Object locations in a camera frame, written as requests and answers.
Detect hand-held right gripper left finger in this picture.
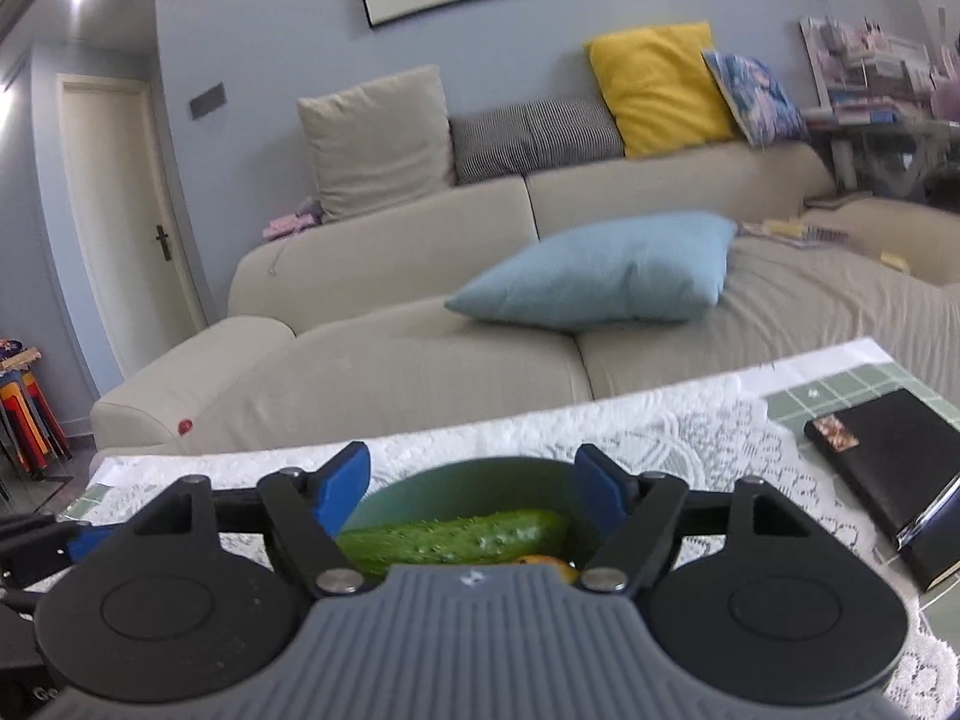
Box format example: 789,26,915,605
112,441,374,599

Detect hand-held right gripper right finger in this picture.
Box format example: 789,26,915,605
574,444,833,597

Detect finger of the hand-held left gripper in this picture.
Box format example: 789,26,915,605
0,514,115,586

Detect large yellow-green pear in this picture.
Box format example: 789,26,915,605
516,555,582,586

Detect green cucumber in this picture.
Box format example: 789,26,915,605
336,508,572,580

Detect green plastic bowl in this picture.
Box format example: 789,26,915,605
339,456,601,582

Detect white lace tablecloth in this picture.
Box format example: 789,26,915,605
56,371,960,720

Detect beige sofa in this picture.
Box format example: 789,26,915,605
90,139,960,458

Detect stack of colourful stools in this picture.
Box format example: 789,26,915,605
0,367,74,481

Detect light blue pillow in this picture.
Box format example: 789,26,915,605
444,211,740,332

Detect pink flat item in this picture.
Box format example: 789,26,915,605
262,199,323,241

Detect black notebook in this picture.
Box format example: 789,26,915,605
804,388,960,592

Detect white door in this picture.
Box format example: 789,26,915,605
56,75,207,398

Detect magazines with spiral notebook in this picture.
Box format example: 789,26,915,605
739,214,852,250

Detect silver black pen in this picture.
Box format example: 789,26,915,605
896,476,960,548

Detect beige cushion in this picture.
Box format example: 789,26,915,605
296,65,457,224

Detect grey striped cushion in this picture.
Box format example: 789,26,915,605
448,97,626,186

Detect yellow cushion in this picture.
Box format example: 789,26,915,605
585,21,740,158

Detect blue floral cushion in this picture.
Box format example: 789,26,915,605
703,51,811,147

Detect white side table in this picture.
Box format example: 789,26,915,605
810,120,960,203

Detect stack of books and magazines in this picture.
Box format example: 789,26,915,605
799,6,960,128

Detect dark wall switch panel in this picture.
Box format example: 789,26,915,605
187,82,227,121

